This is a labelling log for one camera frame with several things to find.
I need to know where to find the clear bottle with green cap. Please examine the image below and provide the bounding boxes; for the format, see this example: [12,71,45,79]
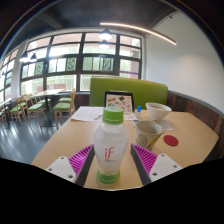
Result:
[92,105,130,185]

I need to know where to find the wooden dining table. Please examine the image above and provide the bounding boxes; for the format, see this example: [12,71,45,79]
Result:
[33,89,73,128]

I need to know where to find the wooden chairs with green seats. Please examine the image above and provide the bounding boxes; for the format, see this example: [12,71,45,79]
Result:
[0,89,77,129]

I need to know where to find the white paper sheets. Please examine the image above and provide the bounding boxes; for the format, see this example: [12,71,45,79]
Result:
[70,105,105,122]

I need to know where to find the long linear ceiling light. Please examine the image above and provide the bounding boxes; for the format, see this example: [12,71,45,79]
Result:
[99,22,178,46]

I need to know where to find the large dark-framed window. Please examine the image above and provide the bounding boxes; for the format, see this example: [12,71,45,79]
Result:
[0,31,144,101]

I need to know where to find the flat round red coaster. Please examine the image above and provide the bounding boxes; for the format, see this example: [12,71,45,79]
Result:
[163,134,179,147]

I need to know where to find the green upholstered bench backrest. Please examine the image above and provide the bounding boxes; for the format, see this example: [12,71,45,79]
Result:
[89,75,169,110]

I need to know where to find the white ceramic bowl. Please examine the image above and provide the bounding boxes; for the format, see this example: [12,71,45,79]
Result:
[145,102,173,122]

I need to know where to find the white paper cup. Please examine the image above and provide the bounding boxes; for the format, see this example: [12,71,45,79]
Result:
[134,120,163,151]

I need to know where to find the small white flat device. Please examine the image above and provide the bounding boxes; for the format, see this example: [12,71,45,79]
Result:
[159,120,174,132]

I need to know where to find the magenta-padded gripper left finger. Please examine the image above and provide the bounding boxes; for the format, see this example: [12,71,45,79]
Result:
[45,143,97,188]

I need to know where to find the white sticker-printed sheet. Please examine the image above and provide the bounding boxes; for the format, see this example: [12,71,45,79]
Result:
[123,111,139,122]

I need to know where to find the black pendant lamps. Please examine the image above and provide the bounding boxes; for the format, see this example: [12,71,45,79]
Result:
[18,28,114,64]

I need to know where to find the black sticker-covered laptop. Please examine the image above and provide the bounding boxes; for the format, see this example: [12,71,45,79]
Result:
[103,90,135,115]

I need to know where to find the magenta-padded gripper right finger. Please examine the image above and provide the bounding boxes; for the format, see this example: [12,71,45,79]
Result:
[129,143,183,186]

